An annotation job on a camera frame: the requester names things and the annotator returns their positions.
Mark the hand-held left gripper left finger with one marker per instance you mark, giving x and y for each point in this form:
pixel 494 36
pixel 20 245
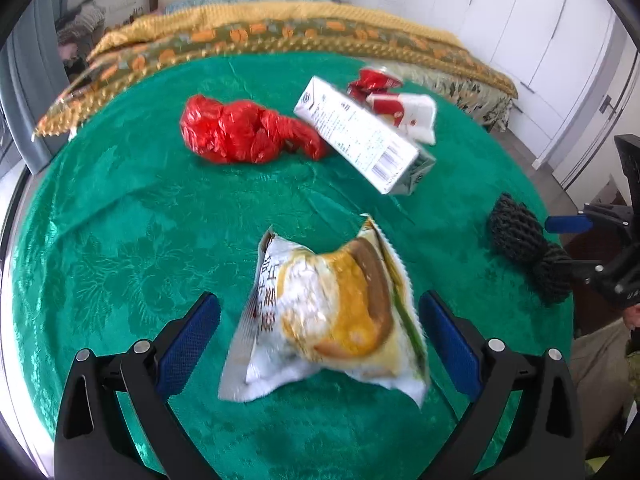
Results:
pixel 187 345

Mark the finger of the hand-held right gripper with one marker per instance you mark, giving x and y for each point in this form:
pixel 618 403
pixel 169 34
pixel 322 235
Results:
pixel 600 275
pixel 570 223

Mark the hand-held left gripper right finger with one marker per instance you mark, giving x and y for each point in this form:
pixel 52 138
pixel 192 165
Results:
pixel 450 345

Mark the black foam fruit net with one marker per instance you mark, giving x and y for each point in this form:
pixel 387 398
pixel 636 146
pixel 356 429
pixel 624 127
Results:
pixel 520 240

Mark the bread wrapper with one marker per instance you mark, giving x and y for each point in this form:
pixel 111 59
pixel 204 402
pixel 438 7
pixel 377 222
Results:
pixel 330 320

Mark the red and white paper cup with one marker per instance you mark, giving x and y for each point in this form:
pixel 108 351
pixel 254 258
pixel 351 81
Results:
pixel 407 112

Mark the red plastic bag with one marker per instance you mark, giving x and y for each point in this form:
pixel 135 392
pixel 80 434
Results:
pixel 235 130

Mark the white milk carton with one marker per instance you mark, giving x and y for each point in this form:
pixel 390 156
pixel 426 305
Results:
pixel 360 132

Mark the red drink can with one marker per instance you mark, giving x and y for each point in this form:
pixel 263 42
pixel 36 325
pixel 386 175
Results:
pixel 375 82

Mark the green patterned tablecloth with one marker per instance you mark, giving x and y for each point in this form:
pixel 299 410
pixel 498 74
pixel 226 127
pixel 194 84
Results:
pixel 150 240

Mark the white door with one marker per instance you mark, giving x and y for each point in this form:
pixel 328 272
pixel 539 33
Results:
pixel 595 110

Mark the leaf print bed sheet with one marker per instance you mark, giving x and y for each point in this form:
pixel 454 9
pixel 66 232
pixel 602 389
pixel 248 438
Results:
pixel 465 90

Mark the white wardrobe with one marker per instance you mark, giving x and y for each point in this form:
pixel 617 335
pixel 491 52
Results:
pixel 475 5

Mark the grey-blue curtain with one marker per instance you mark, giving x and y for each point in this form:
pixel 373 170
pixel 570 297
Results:
pixel 35 90

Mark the orange floral quilt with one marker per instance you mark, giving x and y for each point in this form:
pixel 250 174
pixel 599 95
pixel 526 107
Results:
pixel 280 35

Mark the wooden bed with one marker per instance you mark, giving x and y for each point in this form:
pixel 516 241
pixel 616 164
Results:
pixel 250 25

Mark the pile of clothes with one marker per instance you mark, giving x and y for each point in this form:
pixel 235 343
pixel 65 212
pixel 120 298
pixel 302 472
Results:
pixel 80 25

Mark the yellow dotted blanket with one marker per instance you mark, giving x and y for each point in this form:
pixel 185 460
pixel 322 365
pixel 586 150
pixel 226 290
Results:
pixel 280 15

